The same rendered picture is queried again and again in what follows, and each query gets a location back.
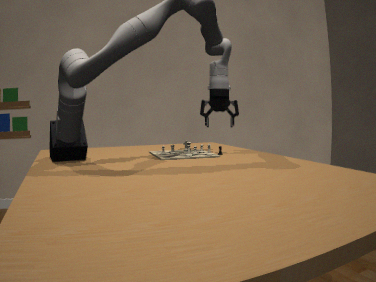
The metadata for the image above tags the black and cream chessboard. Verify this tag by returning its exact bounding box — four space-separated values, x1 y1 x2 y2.
149 149 220 160

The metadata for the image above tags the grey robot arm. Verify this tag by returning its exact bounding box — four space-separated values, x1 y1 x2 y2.
56 0 232 143

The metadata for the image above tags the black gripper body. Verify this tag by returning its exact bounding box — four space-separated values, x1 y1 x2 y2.
208 89 231 112

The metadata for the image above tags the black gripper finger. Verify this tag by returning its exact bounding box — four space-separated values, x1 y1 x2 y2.
221 100 239 128
200 100 218 127

